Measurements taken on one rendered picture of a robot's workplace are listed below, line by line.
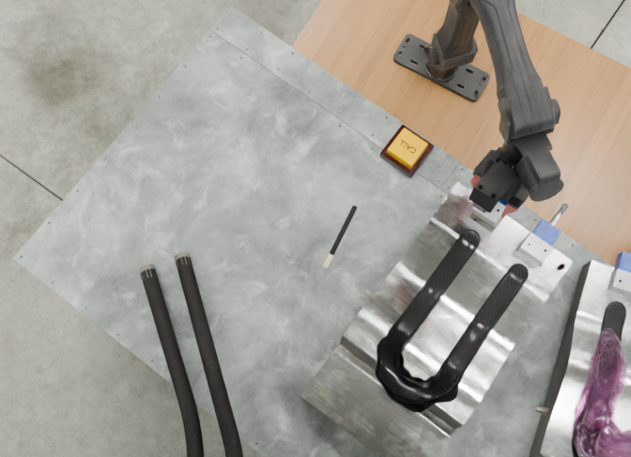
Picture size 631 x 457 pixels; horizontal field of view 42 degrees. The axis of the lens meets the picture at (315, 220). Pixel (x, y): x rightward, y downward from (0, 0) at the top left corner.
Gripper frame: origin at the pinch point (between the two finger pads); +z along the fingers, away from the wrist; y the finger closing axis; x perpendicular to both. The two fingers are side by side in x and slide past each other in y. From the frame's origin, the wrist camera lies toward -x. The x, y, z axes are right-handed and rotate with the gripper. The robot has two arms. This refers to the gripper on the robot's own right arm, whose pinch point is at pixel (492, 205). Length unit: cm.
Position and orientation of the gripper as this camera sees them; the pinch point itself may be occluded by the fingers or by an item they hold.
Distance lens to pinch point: 154.5
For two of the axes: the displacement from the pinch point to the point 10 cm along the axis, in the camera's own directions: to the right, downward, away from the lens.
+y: 7.9, 5.5, -2.8
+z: -1.1, 5.6, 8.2
